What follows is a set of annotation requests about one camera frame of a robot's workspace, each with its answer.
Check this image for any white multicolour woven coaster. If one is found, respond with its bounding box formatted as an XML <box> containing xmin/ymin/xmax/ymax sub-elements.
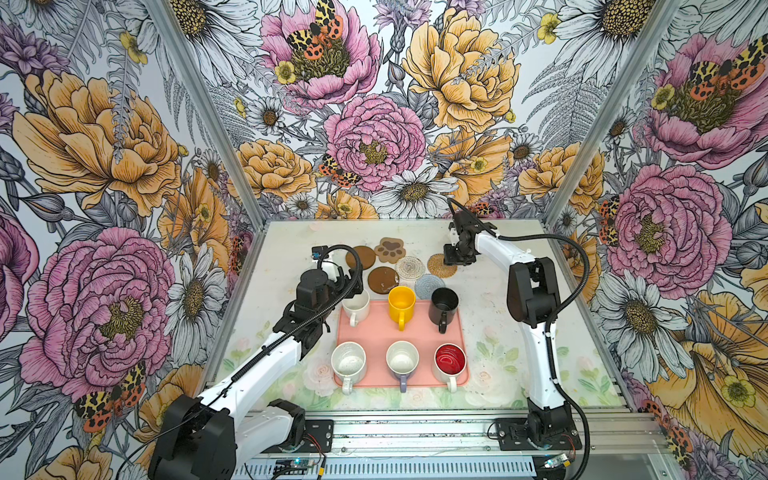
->
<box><xmin>395</xmin><ymin>255</ymin><xmax>426</xmax><ymax>282</ymax></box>

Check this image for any aluminium corner post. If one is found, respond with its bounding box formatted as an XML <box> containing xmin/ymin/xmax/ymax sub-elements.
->
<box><xmin>147</xmin><ymin>1</ymin><xmax>266</xmax><ymax>232</ymax></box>
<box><xmin>543</xmin><ymin>0</ymin><xmax>681</xmax><ymax>227</ymax></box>

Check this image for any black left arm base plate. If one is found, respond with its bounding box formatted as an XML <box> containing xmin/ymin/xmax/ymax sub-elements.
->
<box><xmin>264</xmin><ymin>419</ymin><xmax>335</xmax><ymax>454</ymax></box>

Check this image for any white mug front left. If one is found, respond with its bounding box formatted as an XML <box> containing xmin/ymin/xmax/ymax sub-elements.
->
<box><xmin>331</xmin><ymin>341</ymin><xmax>367</xmax><ymax>395</ymax></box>

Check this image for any white vented cable duct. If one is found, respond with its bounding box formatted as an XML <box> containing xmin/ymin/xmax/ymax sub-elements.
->
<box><xmin>233</xmin><ymin>456</ymin><xmax>536</xmax><ymax>479</ymax></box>

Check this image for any cork paw print coaster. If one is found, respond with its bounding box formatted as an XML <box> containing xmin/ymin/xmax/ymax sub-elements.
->
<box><xmin>374</xmin><ymin>237</ymin><xmax>407</xmax><ymax>264</ymax></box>

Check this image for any white mug back left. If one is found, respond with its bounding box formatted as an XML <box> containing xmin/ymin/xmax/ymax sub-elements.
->
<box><xmin>341</xmin><ymin>290</ymin><xmax>370</xmax><ymax>327</ymax></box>

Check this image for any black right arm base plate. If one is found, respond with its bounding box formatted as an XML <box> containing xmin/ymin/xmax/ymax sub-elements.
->
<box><xmin>486</xmin><ymin>417</ymin><xmax>583</xmax><ymax>452</ymax></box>

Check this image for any aluminium corner post left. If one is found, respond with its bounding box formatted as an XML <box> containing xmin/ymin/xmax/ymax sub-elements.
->
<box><xmin>147</xmin><ymin>1</ymin><xmax>266</xmax><ymax>232</ymax></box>

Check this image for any scratched round wooden coaster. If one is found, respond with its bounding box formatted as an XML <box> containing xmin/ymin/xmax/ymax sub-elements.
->
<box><xmin>367</xmin><ymin>266</ymin><xmax>400</xmax><ymax>295</ymax></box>

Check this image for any round tan wicker coaster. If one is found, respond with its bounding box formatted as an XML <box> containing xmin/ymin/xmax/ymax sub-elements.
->
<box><xmin>427</xmin><ymin>254</ymin><xmax>458</xmax><ymax>279</ymax></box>

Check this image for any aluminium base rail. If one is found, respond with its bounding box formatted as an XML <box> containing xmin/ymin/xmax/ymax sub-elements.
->
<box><xmin>149</xmin><ymin>407</ymin><xmax>673</xmax><ymax>460</ymax></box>

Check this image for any round dark wooden coaster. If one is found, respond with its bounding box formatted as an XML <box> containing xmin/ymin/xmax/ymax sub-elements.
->
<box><xmin>345</xmin><ymin>245</ymin><xmax>377</xmax><ymax>270</ymax></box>

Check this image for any yellow mug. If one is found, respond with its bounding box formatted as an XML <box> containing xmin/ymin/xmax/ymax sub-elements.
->
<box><xmin>387</xmin><ymin>286</ymin><xmax>416</xmax><ymax>331</ymax></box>

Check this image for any white mug red inside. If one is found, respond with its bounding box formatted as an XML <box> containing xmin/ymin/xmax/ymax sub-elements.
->
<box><xmin>432</xmin><ymin>343</ymin><xmax>467</xmax><ymax>394</ymax></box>

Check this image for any small green circuit board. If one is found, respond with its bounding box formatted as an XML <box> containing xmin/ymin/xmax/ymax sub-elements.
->
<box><xmin>271</xmin><ymin>458</ymin><xmax>327</xmax><ymax>480</ymax></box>

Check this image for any white mug purple handle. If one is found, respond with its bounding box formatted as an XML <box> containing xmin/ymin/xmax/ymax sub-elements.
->
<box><xmin>386</xmin><ymin>340</ymin><xmax>420</xmax><ymax>393</ymax></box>

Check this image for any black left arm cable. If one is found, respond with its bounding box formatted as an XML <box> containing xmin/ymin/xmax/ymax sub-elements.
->
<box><xmin>113</xmin><ymin>243</ymin><xmax>365</xmax><ymax>480</ymax></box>

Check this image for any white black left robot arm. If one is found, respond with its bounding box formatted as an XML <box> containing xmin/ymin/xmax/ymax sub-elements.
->
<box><xmin>148</xmin><ymin>244</ymin><xmax>364</xmax><ymax>479</ymax></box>

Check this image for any black mug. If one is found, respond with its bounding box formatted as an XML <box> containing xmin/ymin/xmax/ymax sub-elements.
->
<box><xmin>428</xmin><ymin>287</ymin><xmax>459</xmax><ymax>334</ymax></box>

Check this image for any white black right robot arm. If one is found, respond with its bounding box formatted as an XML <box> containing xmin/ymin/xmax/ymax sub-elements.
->
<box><xmin>444</xmin><ymin>210</ymin><xmax>580</xmax><ymax>448</ymax></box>

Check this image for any aluminium corner post right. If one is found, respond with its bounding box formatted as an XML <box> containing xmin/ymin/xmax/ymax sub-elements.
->
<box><xmin>543</xmin><ymin>0</ymin><xmax>681</xmax><ymax>227</ymax></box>

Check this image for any light blue woven coaster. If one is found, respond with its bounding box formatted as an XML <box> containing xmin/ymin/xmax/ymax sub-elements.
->
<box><xmin>414</xmin><ymin>274</ymin><xmax>445</xmax><ymax>300</ymax></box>

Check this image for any pink rectangular tray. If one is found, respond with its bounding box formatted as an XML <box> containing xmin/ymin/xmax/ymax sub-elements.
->
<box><xmin>337</xmin><ymin>300</ymin><xmax>466</xmax><ymax>390</ymax></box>

